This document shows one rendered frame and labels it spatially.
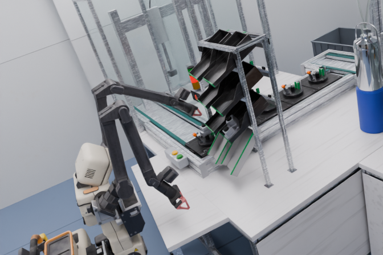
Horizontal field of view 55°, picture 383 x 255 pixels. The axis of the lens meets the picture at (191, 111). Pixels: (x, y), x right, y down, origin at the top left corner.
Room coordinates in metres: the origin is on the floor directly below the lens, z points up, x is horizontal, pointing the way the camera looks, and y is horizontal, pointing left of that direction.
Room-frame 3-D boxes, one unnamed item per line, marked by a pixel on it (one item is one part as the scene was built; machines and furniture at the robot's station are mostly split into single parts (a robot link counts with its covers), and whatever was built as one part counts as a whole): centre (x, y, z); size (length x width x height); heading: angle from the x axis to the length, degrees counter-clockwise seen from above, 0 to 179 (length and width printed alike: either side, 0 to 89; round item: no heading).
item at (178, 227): (1.92, 0.08, 0.84); 0.90 x 0.70 x 0.03; 13
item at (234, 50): (1.80, -0.30, 1.26); 0.36 x 0.21 x 0.80; 22
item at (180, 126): (2.38, 0.04, 0.91); 0.84 x 0.28 x 0.10; 22
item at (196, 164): (2.29, 0.20, 0.91); 0.89 x 0.06 x 0.11; 22
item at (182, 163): (2.09, 0.19, 0.93); 0.21 x 0.07 x 0.06; 22
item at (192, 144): (2.09, -0.05, 0.96); 0.24 x 0.24 x 0.02; 22
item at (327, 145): (2.26, -0.46, 0.85); 1.50 x 1.41 x 0.03; 22
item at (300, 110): (2.27, -0.49, 0.91); 1.24 x 0.33 x 0.10; 112
